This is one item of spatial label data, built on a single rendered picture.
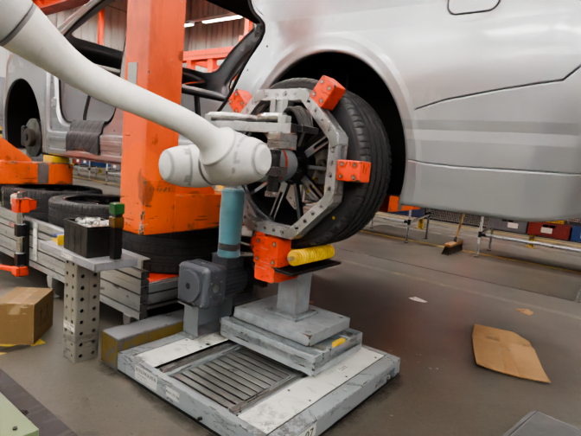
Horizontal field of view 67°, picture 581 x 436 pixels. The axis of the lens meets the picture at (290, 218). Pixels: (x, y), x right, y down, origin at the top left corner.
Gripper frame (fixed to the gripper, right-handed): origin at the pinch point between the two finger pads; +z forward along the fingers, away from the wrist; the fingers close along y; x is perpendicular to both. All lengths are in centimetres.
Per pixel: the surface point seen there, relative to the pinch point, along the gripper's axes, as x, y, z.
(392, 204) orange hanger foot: -25, -60, 223
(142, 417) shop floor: -83, -25, -27
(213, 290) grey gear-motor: -52, -39, 14
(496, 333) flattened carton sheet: -81, 43, 151
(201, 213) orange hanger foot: -23, -60, 24
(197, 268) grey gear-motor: -43, -45, 10
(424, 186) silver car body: -1, 31, 45
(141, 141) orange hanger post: 6, -62, -6
